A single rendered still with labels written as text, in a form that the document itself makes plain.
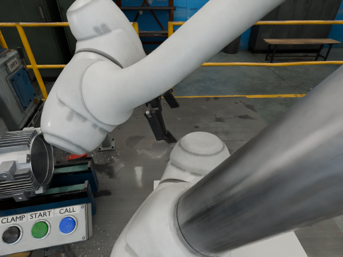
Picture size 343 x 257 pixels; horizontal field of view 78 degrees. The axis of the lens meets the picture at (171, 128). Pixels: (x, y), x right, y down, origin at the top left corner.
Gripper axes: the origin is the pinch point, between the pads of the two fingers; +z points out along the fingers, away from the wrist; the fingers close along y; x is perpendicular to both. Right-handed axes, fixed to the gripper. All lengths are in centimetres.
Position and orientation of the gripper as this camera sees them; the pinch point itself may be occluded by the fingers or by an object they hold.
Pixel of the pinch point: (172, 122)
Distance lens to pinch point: 69.3
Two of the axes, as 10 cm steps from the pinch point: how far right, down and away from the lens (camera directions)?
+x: 9.2, -1.4, -3.7
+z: 3.9, 4.9, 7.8
